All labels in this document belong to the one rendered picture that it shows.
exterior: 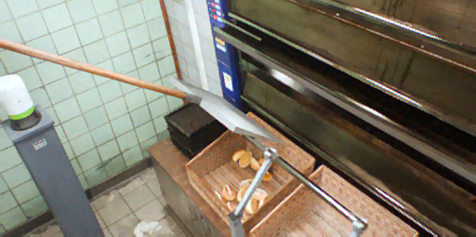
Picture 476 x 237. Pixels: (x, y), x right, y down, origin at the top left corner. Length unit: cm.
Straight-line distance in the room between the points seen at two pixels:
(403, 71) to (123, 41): 201
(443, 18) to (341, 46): 48
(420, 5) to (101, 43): 213
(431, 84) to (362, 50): 30
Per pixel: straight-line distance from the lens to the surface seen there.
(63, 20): 296
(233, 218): 192
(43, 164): 246
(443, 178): 179
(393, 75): 167
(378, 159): 199
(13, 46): 161
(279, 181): 254
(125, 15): 309
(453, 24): 146
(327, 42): 186
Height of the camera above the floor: 241
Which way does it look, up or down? 35 degrees down
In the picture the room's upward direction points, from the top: 9 degrees counter-clockwise
